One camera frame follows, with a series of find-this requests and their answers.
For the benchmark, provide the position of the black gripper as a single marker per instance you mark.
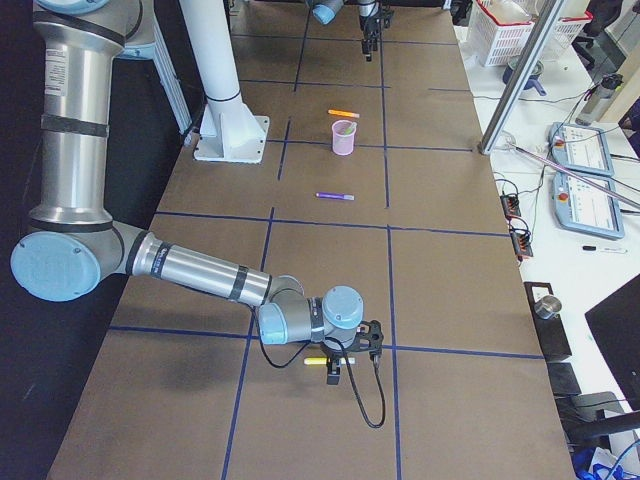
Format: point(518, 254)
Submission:
point(369, 22)
point(331, 351)

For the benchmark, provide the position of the orange highlighter pen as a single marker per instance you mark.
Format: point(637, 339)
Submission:
point(343, 113)

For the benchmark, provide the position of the purple highlighter pen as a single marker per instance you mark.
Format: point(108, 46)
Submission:
point(335, 196)

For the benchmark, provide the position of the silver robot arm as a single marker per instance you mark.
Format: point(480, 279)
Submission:
point(325, 11)
point(75, 243)

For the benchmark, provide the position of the pink mesh pen holder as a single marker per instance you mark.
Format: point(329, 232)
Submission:
point(342, 145)

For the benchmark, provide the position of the black marker pen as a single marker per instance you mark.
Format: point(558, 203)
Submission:
point(610, 250)

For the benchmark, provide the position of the white plastic basket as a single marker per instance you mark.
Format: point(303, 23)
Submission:
point(496, 42)

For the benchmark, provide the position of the upper orange circuit board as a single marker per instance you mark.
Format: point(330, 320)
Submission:
point(510, 205)

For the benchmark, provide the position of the orange circuit board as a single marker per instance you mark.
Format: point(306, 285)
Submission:
point(521, 242)
point(510, 205)

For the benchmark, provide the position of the black box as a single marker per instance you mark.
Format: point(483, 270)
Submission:
point(550, 332)

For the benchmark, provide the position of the metal cup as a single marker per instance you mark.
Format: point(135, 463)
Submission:
point(547, 307)

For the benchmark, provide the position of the lower orange circuit board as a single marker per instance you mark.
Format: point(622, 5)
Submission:
point(521, 242)

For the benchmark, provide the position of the grey water bottle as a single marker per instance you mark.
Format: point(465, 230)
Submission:
point(598, 99)

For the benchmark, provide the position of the upper teach pendant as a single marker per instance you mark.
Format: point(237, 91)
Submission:
point(581, 148)

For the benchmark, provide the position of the teach pendant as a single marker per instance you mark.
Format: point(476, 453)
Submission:
point(582, 208)
point(581, 148)

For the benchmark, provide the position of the lower teach pendant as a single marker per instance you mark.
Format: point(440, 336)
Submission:
point(582, 208)

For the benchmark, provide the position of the black monitor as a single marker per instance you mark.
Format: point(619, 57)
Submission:
point(614, 324)

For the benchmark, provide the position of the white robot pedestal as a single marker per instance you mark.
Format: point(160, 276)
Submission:
point(229, 131)

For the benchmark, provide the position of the aluminium frame post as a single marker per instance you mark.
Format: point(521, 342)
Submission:
point(530, 54)

